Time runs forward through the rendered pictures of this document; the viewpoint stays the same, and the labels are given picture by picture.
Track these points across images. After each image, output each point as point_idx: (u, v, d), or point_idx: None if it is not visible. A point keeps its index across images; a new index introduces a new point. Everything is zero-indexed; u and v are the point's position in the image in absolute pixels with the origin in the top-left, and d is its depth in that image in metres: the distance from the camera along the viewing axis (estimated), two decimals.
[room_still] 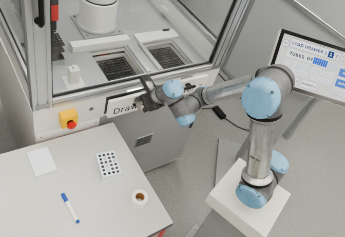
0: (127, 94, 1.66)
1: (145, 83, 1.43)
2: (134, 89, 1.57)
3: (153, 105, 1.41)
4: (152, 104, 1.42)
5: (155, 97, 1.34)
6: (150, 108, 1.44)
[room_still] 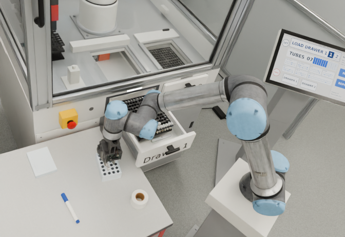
0: (156, 138, 1.51)
1: (102, 128, 1.33)
2: (134, 89, 1.57)
3: (109, 147, 1.25)
4: (108, 146, 1.26)
5: (104, 130, 1.21)
6: (108, 152, 1.27)
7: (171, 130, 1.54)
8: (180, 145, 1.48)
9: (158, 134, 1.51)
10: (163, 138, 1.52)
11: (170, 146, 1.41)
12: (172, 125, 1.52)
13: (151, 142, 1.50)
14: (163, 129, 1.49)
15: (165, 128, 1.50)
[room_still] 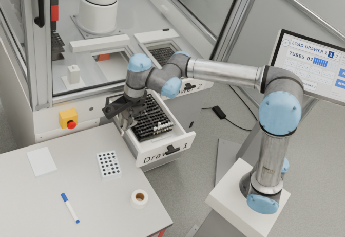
0: (156, 138, 1.51)
1: (117, 110, 1.19)
2: None
3: (142, 99, 1.24)
4: (140, 101, 1.24)
5: (142, 90, 1.16)
6: (142, 105, 1.26)
7: (171, 130, 1.54)
8: (180, 145, 1.48)
9: (158, 134, 1.51)
10: (163, 138, 1.52)
11: (170, 146, 1.41)
12: (172, 125, 1.52)
13: (151, 142, 1.50)
14: (163, 129, 1.49)
15: (165, 128, 1.50)
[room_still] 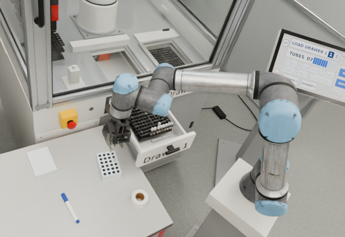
0: (156, 138, 1.51)
1: (108, 108, 1.20)
2: None
3: (116, 127, 1.12)
4: (115, 126, 1.13)
5: (112, 108, 1.08)
6: (115, 134, 1.14)
7: (171, 130, 1.54)
8: (180, 145, 1.48)
9: (158, 134, 1.51)
10: (163, 138, 1.52)
11: (170, 146, 1.41)
12: (172, 125, 1.52)
13: (151, 142, 1.50)
14: (163, 129, 1.49)
15: (165, 128, 1.50)
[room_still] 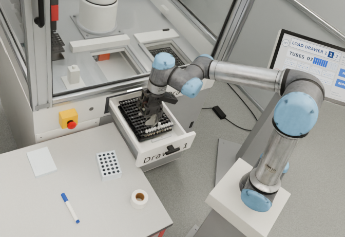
0: (156, 138, 1.51)
1: (166, 91, 1.34)
2: (134, 89, 1.57)
3: None
4: None
5: None
6: (141, 99, 1.29)
7: (171, 130, 1.54)
8: (180, 145, 1.48)
9: (158, 134, 1.51)
10: (163, 138, 1.52)
11: (170, 146, 1.41)
12: (172, 125, 1.52)
13: (151, 142, 1.50)
14: (163, 129, 1.49)
15: (165, 128, 1.50)
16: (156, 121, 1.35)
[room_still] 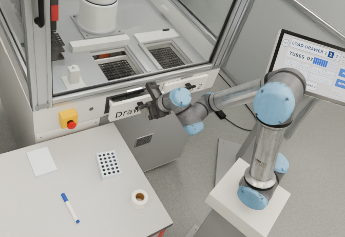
0: (129, 97, 1.65)
1: (150, 90, 1.40)
2: (134, 89, 1.57)
3: (159, 113, 1.38)
4: (158, 111, 1.39)
5: (162, 106, 1.31)
6: (156, 115, 1.41)
7: (143, 91, 1.68)
8: None
9: (131, 94, 1.65)
10: None
11: (140, 103, 1.55)
12: None
13: None
14: None
15: None
16: None
